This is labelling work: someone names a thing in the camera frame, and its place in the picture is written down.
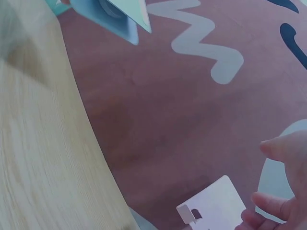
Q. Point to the person's right hand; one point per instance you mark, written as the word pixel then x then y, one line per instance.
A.
pixel 297 187

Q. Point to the white card with slot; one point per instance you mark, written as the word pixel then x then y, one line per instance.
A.
pixel 216 203

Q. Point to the pale green card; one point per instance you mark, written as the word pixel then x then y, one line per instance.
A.
pixel 134 12

